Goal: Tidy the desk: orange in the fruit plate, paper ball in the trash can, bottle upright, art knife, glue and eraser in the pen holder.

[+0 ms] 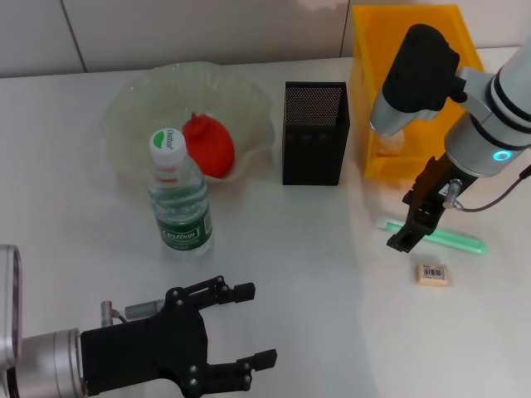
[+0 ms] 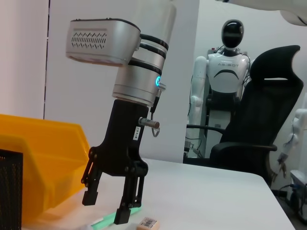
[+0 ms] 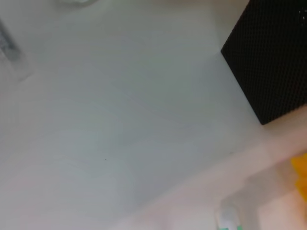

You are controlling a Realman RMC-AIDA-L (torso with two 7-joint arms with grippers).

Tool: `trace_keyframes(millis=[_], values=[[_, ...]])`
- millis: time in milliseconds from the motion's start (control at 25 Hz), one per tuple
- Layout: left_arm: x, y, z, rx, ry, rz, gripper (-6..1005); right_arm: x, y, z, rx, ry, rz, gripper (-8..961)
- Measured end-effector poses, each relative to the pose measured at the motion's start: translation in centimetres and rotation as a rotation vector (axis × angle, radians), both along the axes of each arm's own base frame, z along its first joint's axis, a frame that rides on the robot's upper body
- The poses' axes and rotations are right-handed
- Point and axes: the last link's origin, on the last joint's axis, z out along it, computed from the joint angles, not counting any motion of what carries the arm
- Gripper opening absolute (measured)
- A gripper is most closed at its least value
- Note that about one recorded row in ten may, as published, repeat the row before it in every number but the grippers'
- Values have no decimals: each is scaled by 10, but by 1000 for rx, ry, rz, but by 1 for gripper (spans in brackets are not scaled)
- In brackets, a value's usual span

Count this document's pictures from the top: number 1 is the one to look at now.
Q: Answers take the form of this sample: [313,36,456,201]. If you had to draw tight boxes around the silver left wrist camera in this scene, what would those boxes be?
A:
[0,243,25,371]

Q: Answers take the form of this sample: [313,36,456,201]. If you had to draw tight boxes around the grey marker pen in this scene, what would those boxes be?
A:
[124,300,167,320]

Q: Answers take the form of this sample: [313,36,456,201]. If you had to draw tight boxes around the yellow plastic bin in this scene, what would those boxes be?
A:
[351,3,487,182]

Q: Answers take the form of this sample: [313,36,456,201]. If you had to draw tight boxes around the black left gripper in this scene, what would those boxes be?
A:
[79,274,279,398]

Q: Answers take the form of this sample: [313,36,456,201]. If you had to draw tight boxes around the green pen with white tip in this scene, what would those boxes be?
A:
[375,221,490,257]

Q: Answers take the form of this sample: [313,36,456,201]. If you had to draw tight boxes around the green glass fruit plate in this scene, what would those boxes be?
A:
[100,61,278,186]

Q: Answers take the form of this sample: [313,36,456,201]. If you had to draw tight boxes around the grey right wrist cable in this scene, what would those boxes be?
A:
[441,164,531,213]

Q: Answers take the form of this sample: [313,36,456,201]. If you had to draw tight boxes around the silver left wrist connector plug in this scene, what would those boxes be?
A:
[98,299,130,329]

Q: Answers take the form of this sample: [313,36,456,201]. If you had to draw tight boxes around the red-orange fruit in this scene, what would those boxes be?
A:
[181,111,236,180]

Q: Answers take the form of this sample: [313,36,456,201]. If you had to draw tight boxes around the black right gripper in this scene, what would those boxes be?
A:
[385,154,470,254]

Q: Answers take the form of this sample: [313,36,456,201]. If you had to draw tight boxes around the white paper ball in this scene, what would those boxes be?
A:
[375,129,407,158]

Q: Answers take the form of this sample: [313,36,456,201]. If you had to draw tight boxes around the clear green-label water bottle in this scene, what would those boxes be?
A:
[148,127,216,255]

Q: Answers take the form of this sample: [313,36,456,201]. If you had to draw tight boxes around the black mesh pen holder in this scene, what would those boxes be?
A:
[281,80,352,187]

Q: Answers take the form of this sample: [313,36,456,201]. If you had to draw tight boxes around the beige eraser with barcode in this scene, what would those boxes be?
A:
[413,261,452,288]

